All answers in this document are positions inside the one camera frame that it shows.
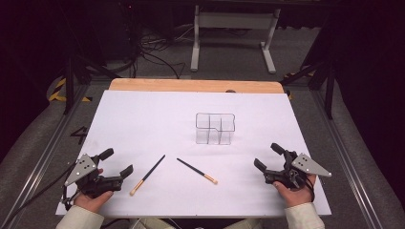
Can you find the right hand-held gripper cable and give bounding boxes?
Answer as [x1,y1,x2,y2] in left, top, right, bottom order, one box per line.
[299,176,317,203]

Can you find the white metal stand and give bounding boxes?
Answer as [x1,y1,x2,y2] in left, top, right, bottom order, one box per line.
[190,4,282,74]

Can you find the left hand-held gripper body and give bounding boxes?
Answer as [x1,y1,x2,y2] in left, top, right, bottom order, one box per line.
[63,153,125,199]

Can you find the hand-held gripper cable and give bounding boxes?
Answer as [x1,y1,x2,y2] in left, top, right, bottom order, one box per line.
[0,161,79,229]
[299,176,317,203]

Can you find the wooden table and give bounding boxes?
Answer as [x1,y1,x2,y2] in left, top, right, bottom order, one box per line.
[108,78,285,94]

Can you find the white board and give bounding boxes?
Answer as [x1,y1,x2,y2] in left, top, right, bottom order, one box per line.
[55,90,332,219]

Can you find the clear plastic organizer box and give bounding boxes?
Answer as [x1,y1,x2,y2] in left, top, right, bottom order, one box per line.
[195,112,237,146]

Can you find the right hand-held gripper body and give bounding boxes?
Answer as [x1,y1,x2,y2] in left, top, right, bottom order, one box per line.
[263,150,332,190]

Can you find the black floor cables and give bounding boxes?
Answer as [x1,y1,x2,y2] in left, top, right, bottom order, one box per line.
[135,25,195,80]

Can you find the person's right hand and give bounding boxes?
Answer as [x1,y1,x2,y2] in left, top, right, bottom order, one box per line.
[272,174,317,209]

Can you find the person's left hand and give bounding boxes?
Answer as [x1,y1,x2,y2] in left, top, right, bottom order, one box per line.
[74,168,115,214]

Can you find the dark equipment tower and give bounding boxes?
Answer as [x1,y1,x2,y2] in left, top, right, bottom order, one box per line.
[103,0,142,63]

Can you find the aluminium floor rail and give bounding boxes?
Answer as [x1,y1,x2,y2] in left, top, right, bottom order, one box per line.
[309,90,385,229]
[0,84,91,229]

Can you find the left hand-held gripper cable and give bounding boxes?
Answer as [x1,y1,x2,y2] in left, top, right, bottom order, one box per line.
[0,161,79,229]

